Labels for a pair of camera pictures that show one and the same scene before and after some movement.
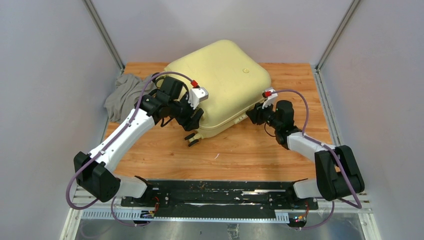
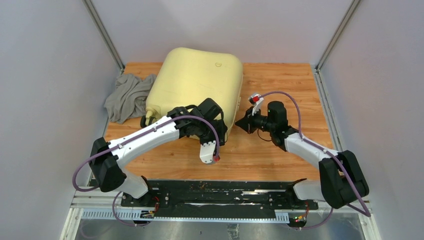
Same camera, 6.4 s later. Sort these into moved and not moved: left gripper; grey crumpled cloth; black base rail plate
Moved: left gripper
Not moved: black base rail plate; grey crumpled cloth
